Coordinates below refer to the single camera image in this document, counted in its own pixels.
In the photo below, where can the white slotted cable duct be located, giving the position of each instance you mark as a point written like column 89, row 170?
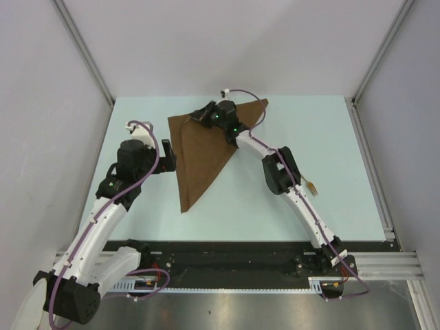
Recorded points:
column 144, row 286

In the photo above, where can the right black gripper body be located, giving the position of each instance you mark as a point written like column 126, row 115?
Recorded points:
column 216, row 120

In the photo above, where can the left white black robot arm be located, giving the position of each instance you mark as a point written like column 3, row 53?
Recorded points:
column 75, row 284

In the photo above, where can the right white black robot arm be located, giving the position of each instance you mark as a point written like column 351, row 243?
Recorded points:
column 281, row 173

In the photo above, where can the brown cloth napkin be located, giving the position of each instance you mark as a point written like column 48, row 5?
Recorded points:
column 201, row 152

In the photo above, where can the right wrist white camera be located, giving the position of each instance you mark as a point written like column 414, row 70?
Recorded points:
column 225, row 94

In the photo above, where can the wrist white camera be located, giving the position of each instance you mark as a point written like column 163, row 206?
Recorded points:
column 225, row 94
column 138, row 132

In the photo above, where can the aluminium frame rail front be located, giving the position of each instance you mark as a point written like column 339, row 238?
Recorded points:
column 378, row 264

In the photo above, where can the gold fork dark handle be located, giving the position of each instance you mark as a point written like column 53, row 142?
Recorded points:
column 310, row 186

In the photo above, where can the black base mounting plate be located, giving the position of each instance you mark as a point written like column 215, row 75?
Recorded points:
column 230, row 265

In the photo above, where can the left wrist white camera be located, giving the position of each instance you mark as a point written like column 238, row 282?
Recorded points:
column 138, row 132

